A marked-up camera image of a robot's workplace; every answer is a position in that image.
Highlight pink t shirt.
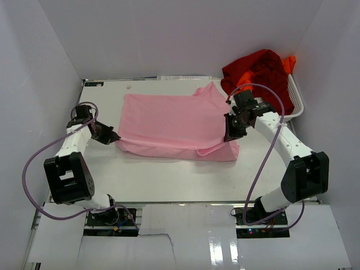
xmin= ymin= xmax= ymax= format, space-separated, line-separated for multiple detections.
xmin=115 ymin=83 xmax=239 ymax=162

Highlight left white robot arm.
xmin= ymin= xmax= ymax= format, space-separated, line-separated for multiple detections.
xmin=44 ymin=102 xmax=120 ymax=224

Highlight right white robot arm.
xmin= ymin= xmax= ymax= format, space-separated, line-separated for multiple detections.
xmin=224 ymin=90 xmax=329 ymax=224

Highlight dark red t shirt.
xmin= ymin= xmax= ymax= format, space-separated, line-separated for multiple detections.
xmin=220 ymin=49 xmax=296 ymax=115

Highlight white plastic basket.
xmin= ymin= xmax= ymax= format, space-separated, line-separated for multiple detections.
xmin=283 ymin=74 xmax=304 ymax=122

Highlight black label sticker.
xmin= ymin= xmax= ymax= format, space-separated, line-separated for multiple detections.
xmin=84 ymin=82 xmax=104 ymax=87

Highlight orange t shirt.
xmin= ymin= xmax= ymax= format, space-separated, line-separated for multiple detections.
xmin=236 ymin=55 xmax=296 ymax=93

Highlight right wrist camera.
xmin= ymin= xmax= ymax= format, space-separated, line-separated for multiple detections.
xmin=226 ymin=97 xmax=238 ymax=116

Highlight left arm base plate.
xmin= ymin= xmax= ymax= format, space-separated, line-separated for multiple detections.
xmin=83 ymin=208 xmax=140 ymax=237

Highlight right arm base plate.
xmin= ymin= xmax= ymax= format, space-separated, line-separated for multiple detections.
xmin=230 ymin=207 xmax=290 ymax=240

